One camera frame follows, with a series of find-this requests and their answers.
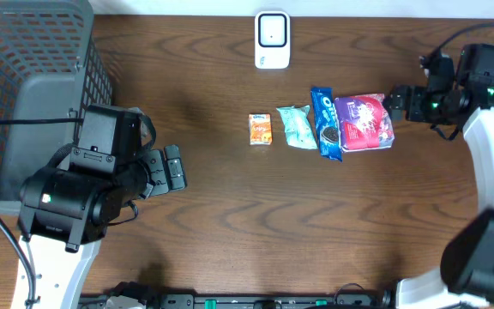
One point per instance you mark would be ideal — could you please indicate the red purple snack box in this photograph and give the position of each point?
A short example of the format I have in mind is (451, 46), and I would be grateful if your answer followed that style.
(364, 123)

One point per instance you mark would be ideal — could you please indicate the blue Oreo cookie pack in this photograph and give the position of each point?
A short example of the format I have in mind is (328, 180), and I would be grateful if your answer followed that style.
(326, 122)

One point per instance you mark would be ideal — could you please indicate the mint green wipes packet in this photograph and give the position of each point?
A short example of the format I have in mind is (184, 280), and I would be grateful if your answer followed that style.
(297, 128)

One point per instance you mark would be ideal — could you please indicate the orange white Kleenex tissue pack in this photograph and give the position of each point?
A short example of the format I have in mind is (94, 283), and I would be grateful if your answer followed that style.
(260, 129)

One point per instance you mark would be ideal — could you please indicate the dark grey plastic basket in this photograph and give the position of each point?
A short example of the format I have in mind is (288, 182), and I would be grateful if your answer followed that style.
(50, 71)

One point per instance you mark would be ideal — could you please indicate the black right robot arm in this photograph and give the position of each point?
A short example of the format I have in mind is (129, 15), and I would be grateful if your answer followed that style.
(461, 95)

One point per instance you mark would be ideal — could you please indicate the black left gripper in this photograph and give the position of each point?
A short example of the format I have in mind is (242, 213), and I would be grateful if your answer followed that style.
(157, 172)

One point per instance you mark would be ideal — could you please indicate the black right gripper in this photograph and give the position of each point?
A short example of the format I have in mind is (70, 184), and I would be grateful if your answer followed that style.
(417, 93)

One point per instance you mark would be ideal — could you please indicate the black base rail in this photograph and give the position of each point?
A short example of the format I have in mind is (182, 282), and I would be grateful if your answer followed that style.
(189, 301)

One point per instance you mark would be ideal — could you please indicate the white barcode scanner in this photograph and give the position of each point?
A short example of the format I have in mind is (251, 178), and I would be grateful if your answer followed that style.
(272, 40)

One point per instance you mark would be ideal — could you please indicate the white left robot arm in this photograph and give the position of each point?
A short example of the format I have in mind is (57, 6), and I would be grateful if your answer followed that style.
(68, 204)

